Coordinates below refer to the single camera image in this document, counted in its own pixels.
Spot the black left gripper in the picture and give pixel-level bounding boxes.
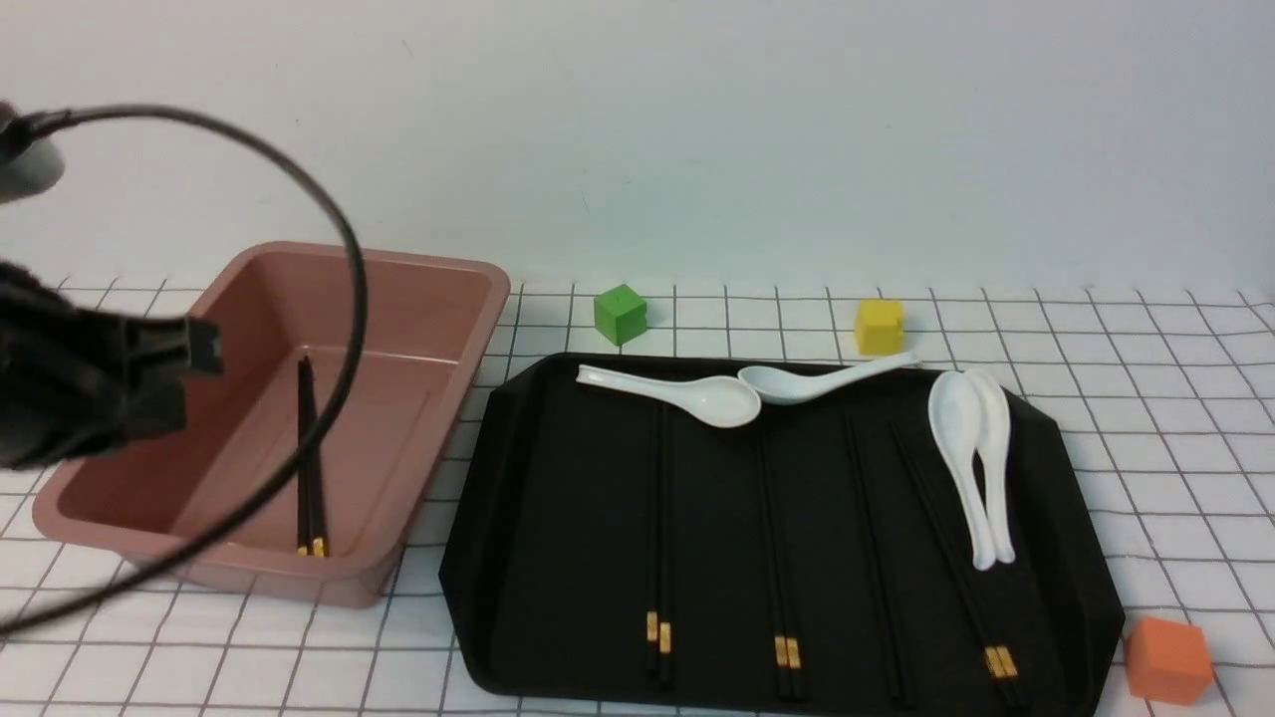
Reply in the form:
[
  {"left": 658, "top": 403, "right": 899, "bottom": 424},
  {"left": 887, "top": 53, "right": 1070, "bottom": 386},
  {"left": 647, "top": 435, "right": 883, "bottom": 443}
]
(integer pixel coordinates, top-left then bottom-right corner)
[{"left": 1, "top": 263, "right": 223, "bottom": 469}]

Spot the black chopstick pair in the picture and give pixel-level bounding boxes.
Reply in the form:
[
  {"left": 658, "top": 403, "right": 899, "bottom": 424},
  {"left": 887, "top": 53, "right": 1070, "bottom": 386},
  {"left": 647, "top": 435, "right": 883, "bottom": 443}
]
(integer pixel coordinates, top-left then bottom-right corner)
[
  {"left": 645, "top": 404, "right": 672, "bottom": 691},
  {"left": 890, "top": 421, "right": 1030, "bottom": 716},
  {"left": 296, "top": 356, "right": 329, "bottom": 558},
  {"left": 755, "top": 427, "right": 805, "bottom": 704}
]

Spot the pink plastic bin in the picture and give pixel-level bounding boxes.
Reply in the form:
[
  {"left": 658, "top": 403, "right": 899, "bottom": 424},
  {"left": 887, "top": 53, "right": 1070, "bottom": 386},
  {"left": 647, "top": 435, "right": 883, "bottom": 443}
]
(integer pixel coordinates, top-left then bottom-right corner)
[{"left": 32, "top": 242, "right": 511, "bottom": 609}]

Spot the green cube block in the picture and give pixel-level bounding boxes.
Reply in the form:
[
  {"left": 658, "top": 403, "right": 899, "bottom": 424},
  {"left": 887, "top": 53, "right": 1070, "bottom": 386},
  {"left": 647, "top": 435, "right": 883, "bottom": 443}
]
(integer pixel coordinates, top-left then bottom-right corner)
[{"left": 593, "top": 283, "right": 646, "bottom": 347}]

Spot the black plastic tray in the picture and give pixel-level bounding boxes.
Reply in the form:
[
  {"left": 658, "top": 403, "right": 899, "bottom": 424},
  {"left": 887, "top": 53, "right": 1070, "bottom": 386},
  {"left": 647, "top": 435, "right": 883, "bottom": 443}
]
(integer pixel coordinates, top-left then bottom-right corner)
[{"left": 440, "top": 353, "right": 1125, "bottom": 716}]

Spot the white ceramic spoon far left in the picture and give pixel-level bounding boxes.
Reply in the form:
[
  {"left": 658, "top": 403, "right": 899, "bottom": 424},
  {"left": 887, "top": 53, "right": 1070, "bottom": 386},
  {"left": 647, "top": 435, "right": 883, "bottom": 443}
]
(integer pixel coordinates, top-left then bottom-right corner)
[{"left": 578, "top": 364, "right": 762, "bottom": 427}]

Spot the white ceramic spoon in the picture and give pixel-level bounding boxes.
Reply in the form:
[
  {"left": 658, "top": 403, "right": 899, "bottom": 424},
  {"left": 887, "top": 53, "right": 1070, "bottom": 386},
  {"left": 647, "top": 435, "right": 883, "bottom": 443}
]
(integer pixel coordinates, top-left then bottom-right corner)
[
  {"left": 927, "top": 370, "right": 996, "bottom": 572},
  {"left": 737, "top": 353, "right": 921, "bottom": 404},
  {"left": 964, "top": 367, "right": 1016, "bottom": 566},
  {"left": 578, "top": 364, "right": 762, "bottom": 427}
]

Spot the white ceramic spoon centre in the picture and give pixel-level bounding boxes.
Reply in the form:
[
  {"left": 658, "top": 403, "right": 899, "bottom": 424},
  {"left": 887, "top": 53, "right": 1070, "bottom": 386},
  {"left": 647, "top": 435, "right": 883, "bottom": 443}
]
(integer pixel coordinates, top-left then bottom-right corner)
[{"left": 737, "top": 353, "right": 921, "bottom": 404}]

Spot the yellow cube block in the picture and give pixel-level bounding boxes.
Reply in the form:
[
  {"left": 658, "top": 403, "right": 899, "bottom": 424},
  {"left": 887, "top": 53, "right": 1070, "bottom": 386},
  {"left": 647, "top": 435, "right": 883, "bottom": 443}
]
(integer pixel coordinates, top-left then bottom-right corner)
[{"left": 856, "top": 299, "right": 905, "bottom": 356}]

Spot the single black chopstick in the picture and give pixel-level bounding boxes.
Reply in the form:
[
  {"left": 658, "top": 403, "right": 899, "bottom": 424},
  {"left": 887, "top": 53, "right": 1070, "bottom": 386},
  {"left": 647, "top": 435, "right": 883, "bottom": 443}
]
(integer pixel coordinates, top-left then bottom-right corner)
[{"left": 842, "top": 415, "right": 915, "bottom": 712}]

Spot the white ceramic spoon inner right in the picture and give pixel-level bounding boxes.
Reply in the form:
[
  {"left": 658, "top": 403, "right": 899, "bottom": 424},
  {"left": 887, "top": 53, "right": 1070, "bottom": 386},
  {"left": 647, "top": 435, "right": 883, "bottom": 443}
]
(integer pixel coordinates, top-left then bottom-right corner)
[{"left": 927, "top": 370, "right": 996, "bottom": 572}]

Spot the white ceramic spoon outer right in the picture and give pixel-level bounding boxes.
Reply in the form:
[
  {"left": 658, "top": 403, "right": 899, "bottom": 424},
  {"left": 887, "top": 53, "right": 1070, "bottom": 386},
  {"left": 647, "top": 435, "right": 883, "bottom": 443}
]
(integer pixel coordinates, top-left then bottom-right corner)
[{"left": 964, "top": 367, "right": 1016, "bottom": 566}]

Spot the white checked tablecloth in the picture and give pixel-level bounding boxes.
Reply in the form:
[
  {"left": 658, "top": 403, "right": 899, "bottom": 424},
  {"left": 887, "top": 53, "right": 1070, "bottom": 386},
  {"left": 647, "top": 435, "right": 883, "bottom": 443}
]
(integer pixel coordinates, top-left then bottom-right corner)
[{"left": 1, "top": 279, "right": 1272, "bottom": 716}]

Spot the orange cube block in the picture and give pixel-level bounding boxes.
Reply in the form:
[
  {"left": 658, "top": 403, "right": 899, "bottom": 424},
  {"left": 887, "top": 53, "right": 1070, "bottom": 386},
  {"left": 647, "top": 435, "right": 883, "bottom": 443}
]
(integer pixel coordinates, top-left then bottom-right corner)
[{"left": 1126, "top": 617, "right": 1214, "bottom": 706}]

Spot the black cable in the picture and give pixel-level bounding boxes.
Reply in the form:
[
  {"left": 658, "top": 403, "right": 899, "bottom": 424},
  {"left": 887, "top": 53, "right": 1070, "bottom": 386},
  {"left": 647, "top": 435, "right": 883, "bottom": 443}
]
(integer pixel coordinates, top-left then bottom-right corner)
[{"left": 0, "top": 105, "right": 370, "bottom": 638}]

